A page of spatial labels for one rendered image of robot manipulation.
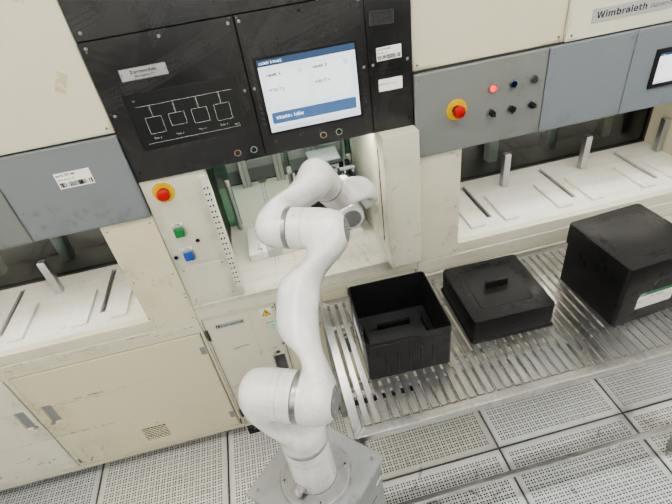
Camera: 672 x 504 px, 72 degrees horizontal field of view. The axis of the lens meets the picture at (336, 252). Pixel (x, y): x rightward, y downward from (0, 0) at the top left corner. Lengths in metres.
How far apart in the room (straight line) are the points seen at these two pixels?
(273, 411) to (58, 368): 1.19
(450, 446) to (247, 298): 1.15
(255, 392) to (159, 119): 0.81
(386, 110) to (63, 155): 0.95
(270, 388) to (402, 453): 1.31
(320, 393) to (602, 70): 1.37
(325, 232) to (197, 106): 0.59
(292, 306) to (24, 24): 0.94
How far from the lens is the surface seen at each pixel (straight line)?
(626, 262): 1.68
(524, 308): 1.66
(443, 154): 1.65
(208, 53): 1.39
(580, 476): 2.35
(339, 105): 1.47
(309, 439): 1.18
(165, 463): 2.54
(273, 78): 1.41
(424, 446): 2.31
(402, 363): 1.54
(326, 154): 1.85
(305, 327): 1.05
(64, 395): 2.22
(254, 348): 1.99
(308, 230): 1.05
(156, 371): 2.07
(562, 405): 2.52
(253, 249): 1.95
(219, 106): 1.43
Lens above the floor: 2.01
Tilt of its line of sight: 37 degrees down
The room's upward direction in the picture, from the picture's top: 9 degrees counter-clockwise
